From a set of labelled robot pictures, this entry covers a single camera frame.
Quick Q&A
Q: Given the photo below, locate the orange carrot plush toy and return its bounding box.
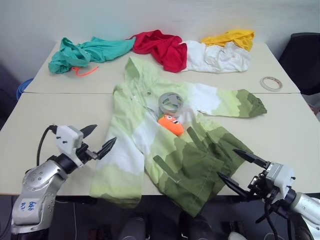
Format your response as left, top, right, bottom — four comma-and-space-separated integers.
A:
157, 113, 186, 137

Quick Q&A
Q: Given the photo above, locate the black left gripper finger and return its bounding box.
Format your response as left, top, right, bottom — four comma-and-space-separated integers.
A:
80, 124, 98, 139
95, 136, 118, 160

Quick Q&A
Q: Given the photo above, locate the grey duct tape roll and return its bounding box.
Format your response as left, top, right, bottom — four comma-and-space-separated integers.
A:
157, 91, 186, 114

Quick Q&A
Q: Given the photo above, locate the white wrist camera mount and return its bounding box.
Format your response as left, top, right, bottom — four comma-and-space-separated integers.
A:
264, 161, 296, 195
55, 124, 85, 167

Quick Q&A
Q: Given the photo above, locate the black chair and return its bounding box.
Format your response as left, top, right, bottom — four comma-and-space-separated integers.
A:
277, 32, 320, 96

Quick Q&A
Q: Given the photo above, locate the teal garment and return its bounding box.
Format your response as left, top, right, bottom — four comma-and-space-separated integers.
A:
47, 36, 137, 75

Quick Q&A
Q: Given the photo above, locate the red garment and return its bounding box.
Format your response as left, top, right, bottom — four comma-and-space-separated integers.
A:
128, 29, 189, 74

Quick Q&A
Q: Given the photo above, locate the white garment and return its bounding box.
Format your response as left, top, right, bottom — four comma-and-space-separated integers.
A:
180, 39, 253, 74

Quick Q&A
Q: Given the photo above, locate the yellow garment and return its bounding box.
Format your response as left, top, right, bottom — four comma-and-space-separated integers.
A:
200, 29, 256, 53

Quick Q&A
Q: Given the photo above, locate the white tape roll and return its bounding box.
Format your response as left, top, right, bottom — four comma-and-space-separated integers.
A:
259, 75, 284, 93

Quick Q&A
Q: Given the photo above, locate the green white hooded jacket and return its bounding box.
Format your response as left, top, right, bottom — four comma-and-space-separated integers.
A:
89, 56, 268, 217

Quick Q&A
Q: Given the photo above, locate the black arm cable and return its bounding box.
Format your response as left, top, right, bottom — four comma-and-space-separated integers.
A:
254, 197, 285, 240
36, 124, 59, 166

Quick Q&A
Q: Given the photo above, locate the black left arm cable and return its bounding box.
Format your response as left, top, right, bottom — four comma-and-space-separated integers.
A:
36, 124, 59, 166

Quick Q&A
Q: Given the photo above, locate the orange plastic hanger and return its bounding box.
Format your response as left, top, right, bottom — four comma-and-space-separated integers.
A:
72, 65, 100, 79

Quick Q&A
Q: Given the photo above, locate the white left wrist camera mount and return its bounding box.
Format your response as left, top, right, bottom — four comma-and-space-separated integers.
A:
55, 124, 85, 167

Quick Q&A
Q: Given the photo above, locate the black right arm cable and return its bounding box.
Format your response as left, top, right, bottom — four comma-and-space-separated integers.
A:
254, 197, 285, 240

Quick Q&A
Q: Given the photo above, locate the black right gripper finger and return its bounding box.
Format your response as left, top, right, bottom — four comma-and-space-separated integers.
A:
232, 148, 271, 169
216, 171, 251, 202

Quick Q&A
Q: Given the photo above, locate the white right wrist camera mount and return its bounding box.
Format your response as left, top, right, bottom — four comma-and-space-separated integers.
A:
264, 161, 296, 195

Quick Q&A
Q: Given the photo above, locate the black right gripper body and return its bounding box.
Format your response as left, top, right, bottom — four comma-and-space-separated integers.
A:
246, 168, 284, 203

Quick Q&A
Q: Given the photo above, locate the blue bucket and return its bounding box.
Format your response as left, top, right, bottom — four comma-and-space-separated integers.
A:
15, 77, 35, 101

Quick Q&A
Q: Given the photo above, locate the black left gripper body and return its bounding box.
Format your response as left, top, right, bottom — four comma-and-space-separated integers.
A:
75, 143, 101, 165

